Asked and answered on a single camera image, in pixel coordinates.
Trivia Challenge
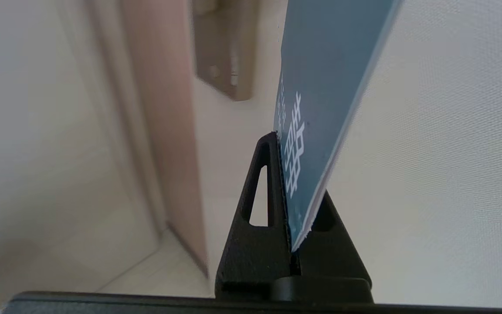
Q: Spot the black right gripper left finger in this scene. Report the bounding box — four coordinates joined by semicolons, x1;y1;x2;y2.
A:
214;132;301;301

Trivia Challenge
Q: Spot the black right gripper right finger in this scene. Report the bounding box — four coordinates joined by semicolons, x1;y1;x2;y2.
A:
295;190;371;280

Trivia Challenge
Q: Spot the blue do-not-disturb door hanger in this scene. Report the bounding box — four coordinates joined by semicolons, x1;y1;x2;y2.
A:
273;0;403;253

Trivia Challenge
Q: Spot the white room door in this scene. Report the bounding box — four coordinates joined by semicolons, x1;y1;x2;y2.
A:
190;0;502;308

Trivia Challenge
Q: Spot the brown door lock plate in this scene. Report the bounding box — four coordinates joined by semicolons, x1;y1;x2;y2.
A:
191;0;261;102

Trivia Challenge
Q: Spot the beige cabinet panel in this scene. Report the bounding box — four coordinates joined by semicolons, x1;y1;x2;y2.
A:
0;0;166;306

